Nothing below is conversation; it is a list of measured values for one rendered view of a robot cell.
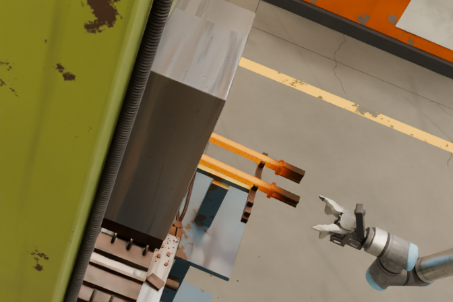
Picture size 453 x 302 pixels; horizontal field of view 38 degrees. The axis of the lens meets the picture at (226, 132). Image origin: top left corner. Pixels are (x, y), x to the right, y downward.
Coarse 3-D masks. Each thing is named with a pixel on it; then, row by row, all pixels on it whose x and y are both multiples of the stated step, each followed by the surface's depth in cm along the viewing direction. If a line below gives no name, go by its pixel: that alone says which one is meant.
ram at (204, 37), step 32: (192, 0) 127; (192, 32) 120; (224, 32) 123; (160, 64) 110; (192, 64) 113; (224, 64) 116; (160, 96) 111; (192, 96) 110; (224, 96) 110; (160, 128) 116; (192, 128) 114; (128, 160) 122; (160, 160) 121; (192, 160) 119; (128, 192) 128; (160, 192) 126; (128, 224) 134; (160, 224) 132
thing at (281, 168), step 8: (216, 136) 226; (216, 144) 226; (224, 144) 225; (232, 144) 225; (240, 144) 227; (240, 152) 225; (248, 152) 225; (256, 152) 227; (256, 160) 226; (264, 160) 225; (272, 160) 226; (280, 160) 227; (272, 168) 226; (280, 168) 224; (288, 168) 225; (296, 168) 226; (288, 176) 227; (296, 176) 226
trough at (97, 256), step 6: (96, 252) 173; (102, 252) 173; (96, 258) 172; (102, 258) 172; (108, 258) 173; (114, 258) 173; (120, 258) 173; (108, 264) 172; (114, 264) 172; (120, 264) 173; (126, 264) 174; (132, 264) 173; (138, 264) 173; (126, 270) 172; (132, 270) 173; (144, 270) 174; (144, 276) 173
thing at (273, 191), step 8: (200, 160) 216; (208, 160) 216; (216, 160) 217; (216, 168) 216; (224, 168) 216; (232, 168) 217; (232, 176) 216; (240, 176) 216; (248, 176) 217; (248, 184) 217; (256, 184) 216; (264, 184) 217; (272, 184) 217; (264, 192) 217; (272, 192) 215; (280, 192) 216; (288, 192) 217; (280, 200) 217; (288, 200) 217; (296, 200) 216
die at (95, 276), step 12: (96, 240) 175; (108, 240) 176; (108, 252) 173; (120, 252) 175; (132, 252) 176; (96, 264) 169; (144, 264) 174; (84, 276) 166; (96, 276) 168; (108, 276) 169; (120, 276) 170; (132, 276) 170; (84, 288) 165; (96, 288) 166; (108, 288) 166; (120, 288) 168; (132, 288) 169; (84, 300) 163; (96, 300) 164; (108, 300) 165; (120, 300) 166; (132, 300) 167
